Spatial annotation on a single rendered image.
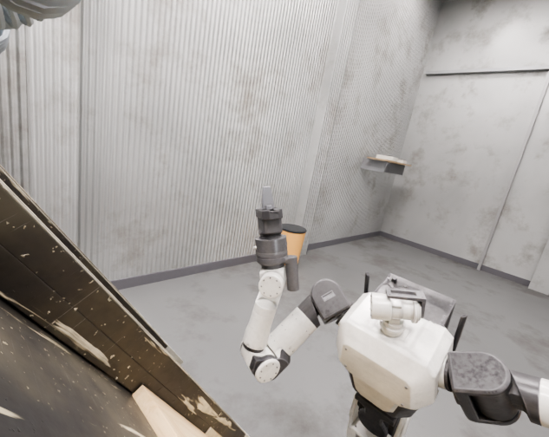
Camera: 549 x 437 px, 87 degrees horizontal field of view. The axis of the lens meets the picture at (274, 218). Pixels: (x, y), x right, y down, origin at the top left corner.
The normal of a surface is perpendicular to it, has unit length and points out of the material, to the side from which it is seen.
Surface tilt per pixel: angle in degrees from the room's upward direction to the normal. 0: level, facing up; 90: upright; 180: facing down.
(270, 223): 80
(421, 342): 23
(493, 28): 90
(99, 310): 90
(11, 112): 90
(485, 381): 43
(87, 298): 90
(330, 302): 54
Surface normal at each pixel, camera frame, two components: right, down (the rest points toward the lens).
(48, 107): 0.69, 0.29
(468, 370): -0.51, -0.76
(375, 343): -0.55, -0.30
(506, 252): -0.69, 0.05
